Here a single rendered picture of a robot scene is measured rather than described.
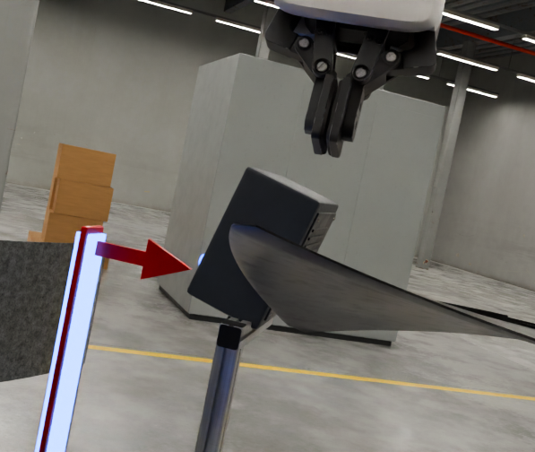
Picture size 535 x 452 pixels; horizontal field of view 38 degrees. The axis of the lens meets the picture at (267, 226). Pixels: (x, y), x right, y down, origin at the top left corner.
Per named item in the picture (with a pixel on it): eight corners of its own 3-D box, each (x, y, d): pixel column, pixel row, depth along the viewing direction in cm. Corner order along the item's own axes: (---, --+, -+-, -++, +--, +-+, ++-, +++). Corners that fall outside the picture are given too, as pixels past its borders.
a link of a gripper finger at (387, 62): (349, 35, 46) (324, 137, 45) (403, 44, 46) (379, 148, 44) (351, 61, 49) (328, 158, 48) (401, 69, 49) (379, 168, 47)
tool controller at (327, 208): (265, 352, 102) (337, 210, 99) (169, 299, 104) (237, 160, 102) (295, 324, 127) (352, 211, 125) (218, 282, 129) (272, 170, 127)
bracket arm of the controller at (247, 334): (237, 352, 96) (242, 328, 96) (214, 346, 97) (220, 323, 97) (271, 325, 120) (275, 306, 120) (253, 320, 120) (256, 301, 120)
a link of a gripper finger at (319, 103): (296, 27, 47) (269, 127, 45) (347, 35, 46) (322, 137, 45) (300, 53, 50) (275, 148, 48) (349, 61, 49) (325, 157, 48)
